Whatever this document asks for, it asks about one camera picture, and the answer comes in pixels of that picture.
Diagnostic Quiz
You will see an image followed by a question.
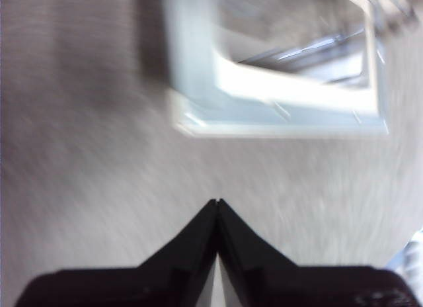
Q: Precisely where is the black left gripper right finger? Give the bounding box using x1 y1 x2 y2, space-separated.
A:
217 197 420 307

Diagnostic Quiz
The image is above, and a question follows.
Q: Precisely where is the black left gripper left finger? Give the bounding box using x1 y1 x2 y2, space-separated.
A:
15 198 219 307

